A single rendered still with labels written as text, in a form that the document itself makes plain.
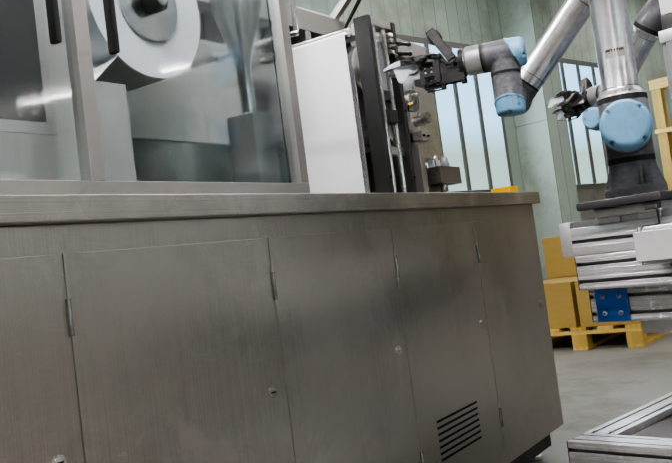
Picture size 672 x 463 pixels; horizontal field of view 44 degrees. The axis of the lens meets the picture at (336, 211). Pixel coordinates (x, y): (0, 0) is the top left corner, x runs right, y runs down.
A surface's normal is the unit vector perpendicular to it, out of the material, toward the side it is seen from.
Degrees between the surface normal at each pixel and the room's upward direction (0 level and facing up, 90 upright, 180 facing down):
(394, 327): 90
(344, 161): 90
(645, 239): 90
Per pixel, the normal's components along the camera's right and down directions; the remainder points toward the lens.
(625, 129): -0.33, 0.12
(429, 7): 0.69, -0.13
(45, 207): 0.83, -0.14
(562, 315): -0.61, 0.03
